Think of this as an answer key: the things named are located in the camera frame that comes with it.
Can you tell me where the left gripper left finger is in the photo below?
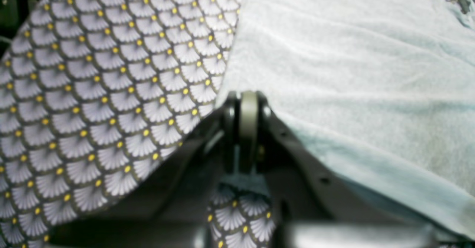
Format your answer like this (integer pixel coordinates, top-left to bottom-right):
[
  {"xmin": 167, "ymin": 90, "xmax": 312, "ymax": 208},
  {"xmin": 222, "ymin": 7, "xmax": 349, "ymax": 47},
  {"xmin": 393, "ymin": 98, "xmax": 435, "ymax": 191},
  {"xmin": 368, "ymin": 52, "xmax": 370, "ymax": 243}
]
[{"xmin": 50, "ymin": 92, "xmax": 257, "ymax": 248}]

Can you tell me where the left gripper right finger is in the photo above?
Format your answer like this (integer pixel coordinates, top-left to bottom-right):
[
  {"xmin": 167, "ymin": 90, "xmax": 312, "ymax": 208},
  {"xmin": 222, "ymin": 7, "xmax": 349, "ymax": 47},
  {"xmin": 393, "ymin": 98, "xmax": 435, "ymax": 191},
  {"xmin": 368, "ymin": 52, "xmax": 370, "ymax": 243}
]
[{"xmin": 256, "ymin": 92, "xmax": 461, "ymax": 248}]

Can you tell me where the light grey T-shirt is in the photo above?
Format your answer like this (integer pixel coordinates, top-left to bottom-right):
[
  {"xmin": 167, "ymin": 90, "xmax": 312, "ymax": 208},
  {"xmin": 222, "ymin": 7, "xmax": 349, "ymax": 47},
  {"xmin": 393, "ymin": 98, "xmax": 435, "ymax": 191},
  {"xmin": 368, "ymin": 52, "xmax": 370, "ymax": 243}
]
[{"xmin": 217, "ymin": 0, "xmax": 475, "ymax": 238}]

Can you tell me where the fan-patterned purple table cloth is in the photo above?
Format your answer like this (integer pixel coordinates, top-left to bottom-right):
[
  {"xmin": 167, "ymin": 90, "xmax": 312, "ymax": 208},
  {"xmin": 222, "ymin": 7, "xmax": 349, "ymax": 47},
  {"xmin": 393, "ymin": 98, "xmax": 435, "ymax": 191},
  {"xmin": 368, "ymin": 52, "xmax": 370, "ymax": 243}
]
[{"xmin": 0, "ymin": 0, "xmax": 475, "ymax": 248}]

